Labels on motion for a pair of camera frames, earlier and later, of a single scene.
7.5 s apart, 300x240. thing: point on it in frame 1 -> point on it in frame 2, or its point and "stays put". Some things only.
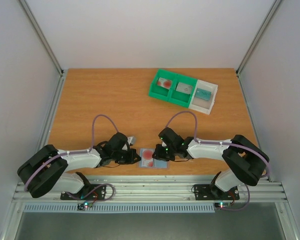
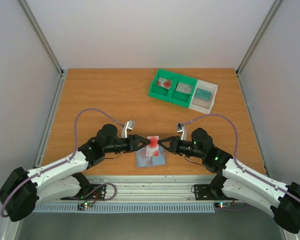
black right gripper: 161,152 -> 173,145
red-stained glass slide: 146,160 -> 152,149
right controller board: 223,205 stays put
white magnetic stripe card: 184,88 stays put
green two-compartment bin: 172,95 stays put
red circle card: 165,83 stays put
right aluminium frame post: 275,6 stays put
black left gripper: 131,160 -> 133,142
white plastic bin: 202,105 stays put
